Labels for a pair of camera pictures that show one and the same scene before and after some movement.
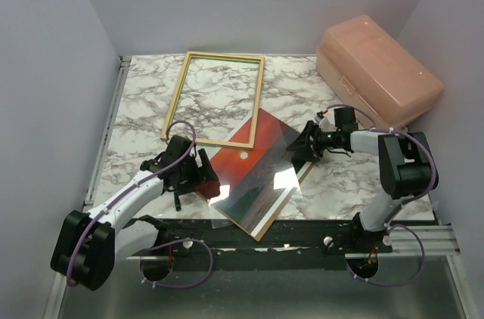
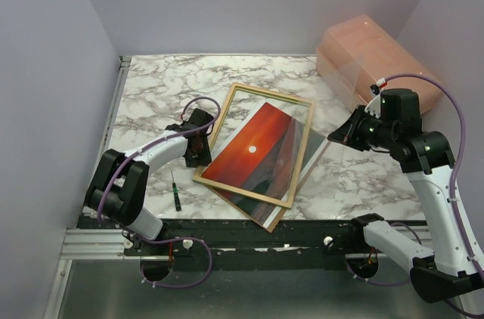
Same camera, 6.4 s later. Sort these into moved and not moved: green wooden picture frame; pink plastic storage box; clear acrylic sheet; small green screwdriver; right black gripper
Moved: green wooden picture frame; clear acrylic sheet; right black gripper
Not moved: pink plastic storage box; small green screwdriver
